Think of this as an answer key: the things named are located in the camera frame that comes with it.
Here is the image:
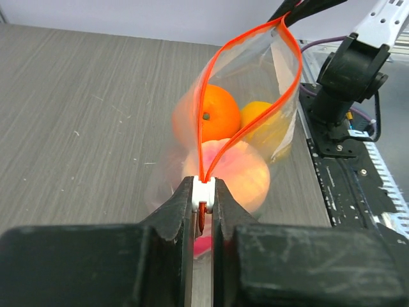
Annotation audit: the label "white slotted cable duct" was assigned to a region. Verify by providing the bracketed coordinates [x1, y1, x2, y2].
[364, 142, 408, 239]

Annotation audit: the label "clear zip top bag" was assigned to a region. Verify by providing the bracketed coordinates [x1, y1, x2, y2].
[146, 17, 302, 217]

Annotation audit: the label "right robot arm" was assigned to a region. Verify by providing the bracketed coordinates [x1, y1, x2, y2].
[304, 1, 408, 126]

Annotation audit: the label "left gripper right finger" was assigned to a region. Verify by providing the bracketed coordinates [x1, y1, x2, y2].
[212, 180, 408, 306]

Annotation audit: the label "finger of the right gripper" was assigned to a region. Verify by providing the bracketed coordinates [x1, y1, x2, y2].
[286, 0, 346, 26]
[268, 0, 302, 22]

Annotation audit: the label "pink peach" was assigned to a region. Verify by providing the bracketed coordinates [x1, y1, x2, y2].
[181, 138, 270, 213]

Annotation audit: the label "orange fruit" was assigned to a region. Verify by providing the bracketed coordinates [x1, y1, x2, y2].
[172, 84, 240, 148]

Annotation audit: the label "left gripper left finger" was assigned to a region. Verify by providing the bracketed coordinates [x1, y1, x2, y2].
[1, 177, 194, 306]

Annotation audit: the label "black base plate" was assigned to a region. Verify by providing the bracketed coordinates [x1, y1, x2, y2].
[300, 83, 406, 243]

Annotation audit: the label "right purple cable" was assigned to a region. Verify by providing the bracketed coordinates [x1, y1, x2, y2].
[300, 35, 346, 97]

